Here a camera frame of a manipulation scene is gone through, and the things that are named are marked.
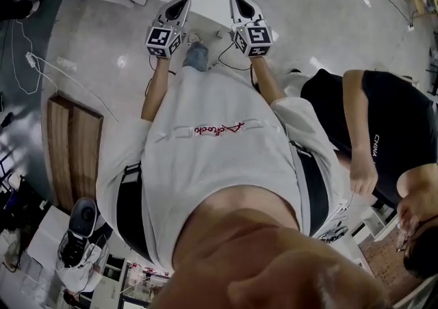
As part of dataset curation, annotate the person's jeans leg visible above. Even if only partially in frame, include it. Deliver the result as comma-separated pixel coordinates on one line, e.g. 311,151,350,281
182,40,211,73

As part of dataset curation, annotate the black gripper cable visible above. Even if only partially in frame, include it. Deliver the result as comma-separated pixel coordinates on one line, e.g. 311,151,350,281
217,40,261,94
145,53,179,97

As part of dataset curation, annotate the white square cabinet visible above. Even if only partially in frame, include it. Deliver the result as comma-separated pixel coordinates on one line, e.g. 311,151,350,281
26,204,75,264

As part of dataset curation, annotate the person's face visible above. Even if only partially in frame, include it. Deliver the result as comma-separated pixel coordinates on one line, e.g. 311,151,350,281
149,187,393,309

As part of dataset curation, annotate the brown patterned carpet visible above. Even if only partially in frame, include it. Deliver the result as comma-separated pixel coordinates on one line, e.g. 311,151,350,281
355,225,438,290

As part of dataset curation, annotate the person's right forearm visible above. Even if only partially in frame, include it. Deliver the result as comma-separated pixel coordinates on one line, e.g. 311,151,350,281
248,55,287,104

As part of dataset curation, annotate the person's white shoe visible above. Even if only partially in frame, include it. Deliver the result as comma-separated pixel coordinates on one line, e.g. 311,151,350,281
185,29,204,45

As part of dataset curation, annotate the white power cable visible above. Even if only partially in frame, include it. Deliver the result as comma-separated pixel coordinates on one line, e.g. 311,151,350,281
12,18,120,124

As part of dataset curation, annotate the person's grey t-shirt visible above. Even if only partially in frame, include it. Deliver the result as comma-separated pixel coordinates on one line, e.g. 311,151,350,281
95,66,344,273

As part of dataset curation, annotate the brown wooden panel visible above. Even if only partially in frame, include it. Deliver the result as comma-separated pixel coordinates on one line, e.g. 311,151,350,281
46,93,105,213

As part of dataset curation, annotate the yellow wooden stool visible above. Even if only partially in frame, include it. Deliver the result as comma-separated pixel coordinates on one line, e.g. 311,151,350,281
398,0,438,18

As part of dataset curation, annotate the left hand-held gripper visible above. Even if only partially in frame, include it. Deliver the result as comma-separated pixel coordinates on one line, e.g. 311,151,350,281
145,0,192,59

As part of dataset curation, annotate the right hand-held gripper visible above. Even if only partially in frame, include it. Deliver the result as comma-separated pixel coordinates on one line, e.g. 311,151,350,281
229,0,274,57

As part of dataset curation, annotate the white power adapter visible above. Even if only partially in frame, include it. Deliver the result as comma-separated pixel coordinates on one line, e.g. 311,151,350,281
25,51,42,70

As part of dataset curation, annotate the white low cabinet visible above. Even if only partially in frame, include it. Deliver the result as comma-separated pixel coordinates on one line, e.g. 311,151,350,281
351,204,402,245

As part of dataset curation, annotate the person's left forearm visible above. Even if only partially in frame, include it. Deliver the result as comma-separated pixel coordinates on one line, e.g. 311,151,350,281
140,56,176,123

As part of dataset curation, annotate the black shoulder strap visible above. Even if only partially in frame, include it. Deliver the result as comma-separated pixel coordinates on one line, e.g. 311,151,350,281
116,162,145,263
289,141,330,237

